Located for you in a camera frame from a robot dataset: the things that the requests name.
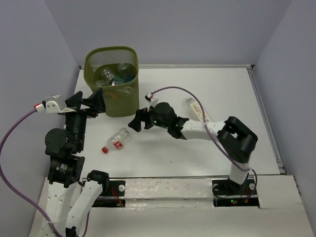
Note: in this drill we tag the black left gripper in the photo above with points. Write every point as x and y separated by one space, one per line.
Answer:
96 100

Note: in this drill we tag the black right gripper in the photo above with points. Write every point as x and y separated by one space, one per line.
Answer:
140 114

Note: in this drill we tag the red cap crushed bottle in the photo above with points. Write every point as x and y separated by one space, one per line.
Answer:
117 141

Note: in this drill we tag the green label plastic bottle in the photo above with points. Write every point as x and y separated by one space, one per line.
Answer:
107 77

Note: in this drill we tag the blue label water bottle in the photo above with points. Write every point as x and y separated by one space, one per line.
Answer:
126 71

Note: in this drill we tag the white label square bottle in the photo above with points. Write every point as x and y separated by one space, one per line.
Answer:
193 109

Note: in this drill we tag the orange juice bottle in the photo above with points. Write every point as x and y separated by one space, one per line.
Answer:
120 92

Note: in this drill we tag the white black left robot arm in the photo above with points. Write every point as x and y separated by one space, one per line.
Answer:
63 145

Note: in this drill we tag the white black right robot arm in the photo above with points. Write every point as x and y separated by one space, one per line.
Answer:
231 136

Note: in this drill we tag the olive green mesh bin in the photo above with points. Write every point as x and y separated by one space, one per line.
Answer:
110 57

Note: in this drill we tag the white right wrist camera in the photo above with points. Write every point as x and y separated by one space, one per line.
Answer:
152 100

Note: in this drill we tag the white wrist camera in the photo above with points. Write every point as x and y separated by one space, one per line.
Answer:
55 104
152 100

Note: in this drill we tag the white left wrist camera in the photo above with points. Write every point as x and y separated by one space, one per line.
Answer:
55 104

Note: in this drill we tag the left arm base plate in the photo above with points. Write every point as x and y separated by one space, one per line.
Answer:
113 197

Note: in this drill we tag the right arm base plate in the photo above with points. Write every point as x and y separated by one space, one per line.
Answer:
234 195

